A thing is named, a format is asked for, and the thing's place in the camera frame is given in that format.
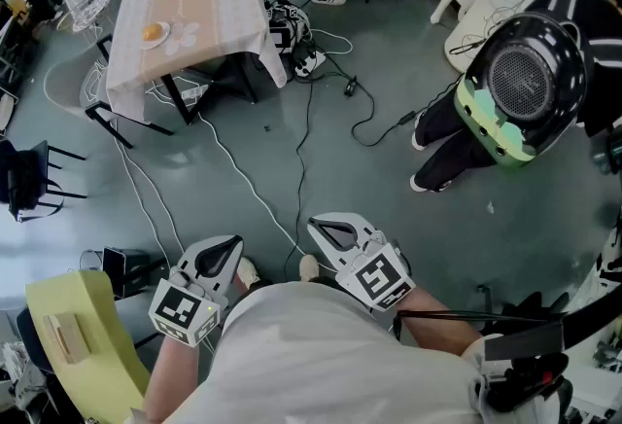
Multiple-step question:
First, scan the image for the person's left beige shoe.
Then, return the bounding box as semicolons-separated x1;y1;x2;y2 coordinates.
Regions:
236;256;259;290

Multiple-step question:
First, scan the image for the clear plastic chair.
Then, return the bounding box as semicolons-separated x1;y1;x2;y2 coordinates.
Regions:
42;35;175;151

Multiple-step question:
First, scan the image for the white cable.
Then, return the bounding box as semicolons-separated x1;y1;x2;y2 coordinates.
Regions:
196;113;312;258
111;134;186;263

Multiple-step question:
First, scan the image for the yellow-green chair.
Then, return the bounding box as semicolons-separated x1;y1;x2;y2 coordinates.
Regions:
23;268;153;424

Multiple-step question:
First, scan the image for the white round stool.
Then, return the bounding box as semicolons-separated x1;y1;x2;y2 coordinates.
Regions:
444;0;487;73

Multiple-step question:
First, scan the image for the person's right forearm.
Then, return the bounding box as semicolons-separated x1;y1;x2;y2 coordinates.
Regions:
396;286;485;356

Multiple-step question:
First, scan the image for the black and white electronic equipment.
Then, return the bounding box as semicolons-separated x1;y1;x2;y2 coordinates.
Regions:
264;0;312;56

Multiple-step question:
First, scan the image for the black device with red button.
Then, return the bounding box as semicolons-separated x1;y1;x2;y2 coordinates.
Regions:
478;320;570;413

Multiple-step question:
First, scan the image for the black chair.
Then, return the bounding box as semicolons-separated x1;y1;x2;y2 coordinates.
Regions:
0;138;89;225

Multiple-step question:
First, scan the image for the black and green hard-shell backpack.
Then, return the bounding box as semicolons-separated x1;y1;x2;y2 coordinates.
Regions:
454;11;590;170

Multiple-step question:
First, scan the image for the white power strip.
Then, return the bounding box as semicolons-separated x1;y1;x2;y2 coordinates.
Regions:
291;48;328;79

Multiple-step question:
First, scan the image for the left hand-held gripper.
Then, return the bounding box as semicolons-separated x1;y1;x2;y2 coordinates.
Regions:
148;234;244;348

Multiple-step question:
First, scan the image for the wooden block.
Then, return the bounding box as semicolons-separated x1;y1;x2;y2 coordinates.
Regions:
42;311;92;366

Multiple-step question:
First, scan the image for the person's right beige shoe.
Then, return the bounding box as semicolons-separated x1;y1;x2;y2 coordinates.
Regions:
297;254;321;282

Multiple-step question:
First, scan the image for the black table frame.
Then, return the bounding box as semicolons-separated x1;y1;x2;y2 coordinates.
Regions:
159;50;259;126

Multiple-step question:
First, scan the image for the person's white shirt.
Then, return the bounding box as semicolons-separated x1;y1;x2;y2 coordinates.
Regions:
164;280;487;424

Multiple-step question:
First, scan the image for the person's beige shoe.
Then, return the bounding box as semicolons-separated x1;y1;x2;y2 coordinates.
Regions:
236;256;259;290
297;254;321;282

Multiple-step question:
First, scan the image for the person's left forearm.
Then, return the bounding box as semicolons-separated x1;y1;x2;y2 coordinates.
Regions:
144;334;201;423

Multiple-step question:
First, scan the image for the long black cable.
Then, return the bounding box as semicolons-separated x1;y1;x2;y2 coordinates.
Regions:
284;30;317;267

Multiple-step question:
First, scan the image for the small black box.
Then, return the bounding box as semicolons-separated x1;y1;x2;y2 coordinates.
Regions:
101;245;153;300

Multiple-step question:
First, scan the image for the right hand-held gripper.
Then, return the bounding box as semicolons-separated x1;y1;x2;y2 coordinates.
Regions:
309;212;417;313

